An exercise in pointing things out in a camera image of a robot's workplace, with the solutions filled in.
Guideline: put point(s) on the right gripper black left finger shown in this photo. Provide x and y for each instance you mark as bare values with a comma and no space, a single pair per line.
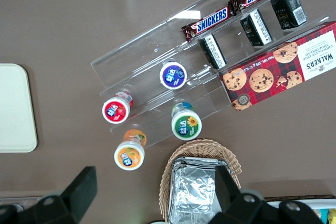
78,195

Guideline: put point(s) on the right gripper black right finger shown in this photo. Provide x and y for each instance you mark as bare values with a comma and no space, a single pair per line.
231,197

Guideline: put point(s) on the light wicker oval basket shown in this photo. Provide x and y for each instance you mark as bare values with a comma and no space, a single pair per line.
204,147

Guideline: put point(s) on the white rectangular snack tray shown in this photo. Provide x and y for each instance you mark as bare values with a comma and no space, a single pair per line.
302,201

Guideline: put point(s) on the cream rectangular tray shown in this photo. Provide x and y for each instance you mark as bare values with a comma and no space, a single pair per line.
15,108

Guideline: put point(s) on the silver foil packets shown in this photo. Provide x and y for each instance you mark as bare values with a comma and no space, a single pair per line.
191,190

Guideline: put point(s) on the orange lid gum jar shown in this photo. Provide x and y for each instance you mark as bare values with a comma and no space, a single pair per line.
129,157

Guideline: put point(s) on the green lid gum jar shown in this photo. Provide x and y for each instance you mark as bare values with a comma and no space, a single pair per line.
186,127

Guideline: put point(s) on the red lid gum jar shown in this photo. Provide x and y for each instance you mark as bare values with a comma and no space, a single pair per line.
115,110

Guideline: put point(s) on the purple lid gum jar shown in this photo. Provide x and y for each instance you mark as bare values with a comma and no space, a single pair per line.
173,75

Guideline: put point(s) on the red Walkers cookie box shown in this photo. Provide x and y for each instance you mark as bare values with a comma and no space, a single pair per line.
283,69

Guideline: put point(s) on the small black white box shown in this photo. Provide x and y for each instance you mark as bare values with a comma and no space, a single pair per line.
256,27
213,51
288,9

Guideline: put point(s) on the clear acrylic stepped stand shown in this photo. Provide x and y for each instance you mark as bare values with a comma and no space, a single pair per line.
147,51

